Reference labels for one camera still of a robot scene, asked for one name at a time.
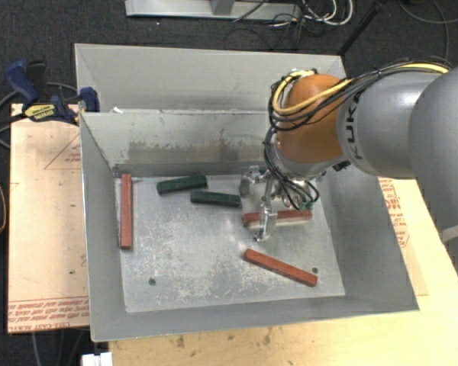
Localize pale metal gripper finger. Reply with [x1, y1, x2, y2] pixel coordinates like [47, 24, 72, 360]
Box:
[253, 203, 279, 242]
[238, 165, 266, 197]

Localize grey metal bin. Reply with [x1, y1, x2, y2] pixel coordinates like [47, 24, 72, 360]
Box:
[74, 43, 421, 343]

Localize red-brown flat block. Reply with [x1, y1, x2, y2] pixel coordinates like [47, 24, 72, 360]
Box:
[240, 209, 314, 229]
[243, 248, 319, 288]
[119, 173, 134, 251]

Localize brown cardboard board, red print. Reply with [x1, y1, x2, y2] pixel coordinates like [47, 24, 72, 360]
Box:
[6, 103, 431, 336]

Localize dark green flat block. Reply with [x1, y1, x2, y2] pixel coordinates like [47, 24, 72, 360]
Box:
[189, 189, 243, 209]
[156, 173, 208, 196]

